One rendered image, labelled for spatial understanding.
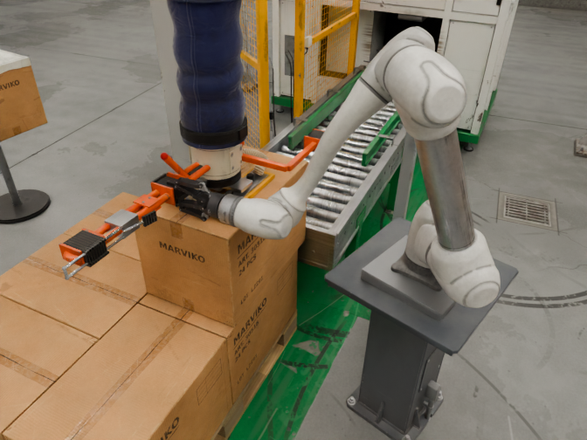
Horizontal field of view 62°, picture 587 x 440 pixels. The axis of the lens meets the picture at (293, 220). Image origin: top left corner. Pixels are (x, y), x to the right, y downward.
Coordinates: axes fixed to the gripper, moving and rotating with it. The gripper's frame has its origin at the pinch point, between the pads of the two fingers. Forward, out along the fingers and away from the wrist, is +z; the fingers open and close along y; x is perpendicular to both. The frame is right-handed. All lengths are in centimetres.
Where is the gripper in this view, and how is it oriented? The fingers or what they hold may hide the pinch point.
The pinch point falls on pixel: (168, 190)
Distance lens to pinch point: 157.4
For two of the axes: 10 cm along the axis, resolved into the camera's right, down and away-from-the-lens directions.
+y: -0.2, 8.2, 5.8
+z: -9.0, -2.7, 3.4
